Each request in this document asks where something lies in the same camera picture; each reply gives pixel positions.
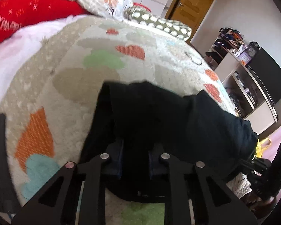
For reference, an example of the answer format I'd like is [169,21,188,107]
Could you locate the black television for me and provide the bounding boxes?
[246,48,281,106]

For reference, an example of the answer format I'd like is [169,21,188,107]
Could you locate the red happy bolster pillow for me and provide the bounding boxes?
[0,0,153,50]

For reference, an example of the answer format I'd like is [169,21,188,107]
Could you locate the beige shelf unit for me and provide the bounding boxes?
[204,27,279,135]

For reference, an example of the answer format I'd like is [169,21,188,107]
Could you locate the pink bed sheet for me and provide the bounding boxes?
[0,14,94,118]

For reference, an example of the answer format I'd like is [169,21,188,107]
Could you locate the black pants with white logo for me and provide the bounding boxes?
[80,81,258,203]

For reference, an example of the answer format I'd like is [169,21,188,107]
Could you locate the heart patterned quilt bedspread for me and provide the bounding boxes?
[0,16,257,224]

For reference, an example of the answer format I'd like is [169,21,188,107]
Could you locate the olive white patterned bolster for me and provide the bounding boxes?
[124,6,192,41]

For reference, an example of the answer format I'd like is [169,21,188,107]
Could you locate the right hand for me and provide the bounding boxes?
[241,191,277,214]

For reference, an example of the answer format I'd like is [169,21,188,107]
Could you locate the brown wooden door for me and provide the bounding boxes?
[165,0,214,36]

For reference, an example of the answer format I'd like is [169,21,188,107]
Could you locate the small desk clock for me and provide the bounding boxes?
[247,41,260,59]

